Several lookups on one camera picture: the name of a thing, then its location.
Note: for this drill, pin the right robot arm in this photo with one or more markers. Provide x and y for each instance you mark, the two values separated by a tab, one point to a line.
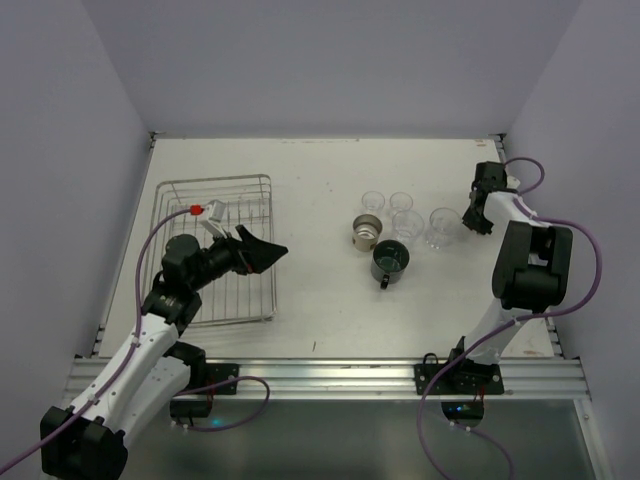
530	275

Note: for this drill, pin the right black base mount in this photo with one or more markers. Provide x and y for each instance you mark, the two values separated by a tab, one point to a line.
430	375

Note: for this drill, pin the chrome wire dish rack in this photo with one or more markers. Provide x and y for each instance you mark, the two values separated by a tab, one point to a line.
248	201

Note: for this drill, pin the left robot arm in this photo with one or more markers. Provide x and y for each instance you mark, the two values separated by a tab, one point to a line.
92	437

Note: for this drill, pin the aluminium rail frame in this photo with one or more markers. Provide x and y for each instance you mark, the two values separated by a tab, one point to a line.
331	418

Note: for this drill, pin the small clear glass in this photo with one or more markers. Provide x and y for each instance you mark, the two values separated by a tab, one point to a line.
400	202

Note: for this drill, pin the dark green mug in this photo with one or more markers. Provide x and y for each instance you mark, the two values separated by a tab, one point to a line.
390	259

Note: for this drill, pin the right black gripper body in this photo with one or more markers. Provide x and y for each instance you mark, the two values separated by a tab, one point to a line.
477	216

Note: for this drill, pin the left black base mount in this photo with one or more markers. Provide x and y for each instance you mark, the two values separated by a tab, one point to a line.
200	406

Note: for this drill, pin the tall clear glass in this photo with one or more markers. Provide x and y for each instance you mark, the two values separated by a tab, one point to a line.
444	227

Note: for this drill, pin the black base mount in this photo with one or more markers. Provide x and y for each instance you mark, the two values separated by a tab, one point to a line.
200	406
430	375

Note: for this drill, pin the faceted clear glass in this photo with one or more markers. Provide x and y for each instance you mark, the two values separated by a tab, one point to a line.
407	227

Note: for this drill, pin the clear glass tumbler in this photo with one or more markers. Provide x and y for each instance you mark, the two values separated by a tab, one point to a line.
373	202

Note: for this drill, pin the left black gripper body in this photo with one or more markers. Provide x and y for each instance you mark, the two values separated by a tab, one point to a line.
242	255

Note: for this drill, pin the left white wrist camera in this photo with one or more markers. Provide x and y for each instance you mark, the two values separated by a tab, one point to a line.
212	219

